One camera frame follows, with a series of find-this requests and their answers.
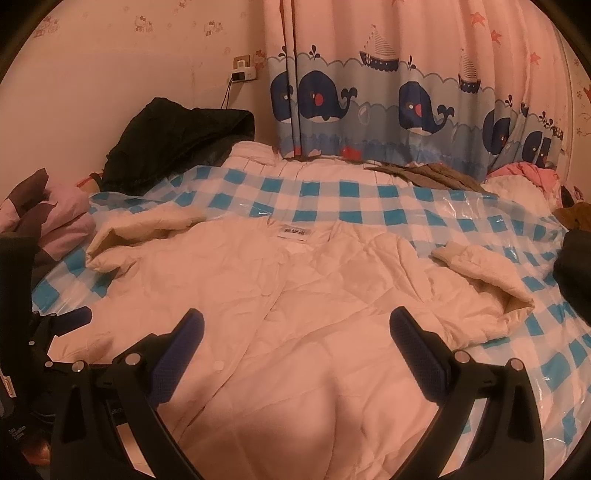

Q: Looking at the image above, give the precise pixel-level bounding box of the white quilted padded coat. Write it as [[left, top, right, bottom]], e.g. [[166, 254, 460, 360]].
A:
[[50, 203, 535, 479]]

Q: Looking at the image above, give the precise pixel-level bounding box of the pink garment by curtain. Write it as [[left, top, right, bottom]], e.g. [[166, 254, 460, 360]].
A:
[[487, 162, 561, 198]]

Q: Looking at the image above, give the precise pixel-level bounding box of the black jacket pile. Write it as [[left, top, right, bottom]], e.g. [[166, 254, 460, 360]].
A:
[[99, 97, 256, 196]]

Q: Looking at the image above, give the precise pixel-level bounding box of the brown grey garment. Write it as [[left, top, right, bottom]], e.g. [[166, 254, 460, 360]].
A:
[[363, 163, 487, 194]]

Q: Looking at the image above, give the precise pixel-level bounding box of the white wall charger plug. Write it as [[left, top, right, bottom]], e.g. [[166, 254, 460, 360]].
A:
[[230, 67, 257, 83]]

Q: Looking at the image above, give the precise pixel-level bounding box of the dark brown garment right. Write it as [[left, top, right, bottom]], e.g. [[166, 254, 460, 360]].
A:
[[553, 202, 591, 324]]

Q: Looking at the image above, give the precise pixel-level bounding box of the pink purple folded garment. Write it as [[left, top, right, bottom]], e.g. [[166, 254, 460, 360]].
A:
[[1, 169, 96, 263]]

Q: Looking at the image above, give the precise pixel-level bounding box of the whale print curtain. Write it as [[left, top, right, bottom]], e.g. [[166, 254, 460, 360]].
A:
[[263, 0, 570, 180]]

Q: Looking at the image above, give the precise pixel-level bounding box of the blue white checkered storage bag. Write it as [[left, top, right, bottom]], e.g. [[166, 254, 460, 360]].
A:
[[31, 164, 591, 462]]

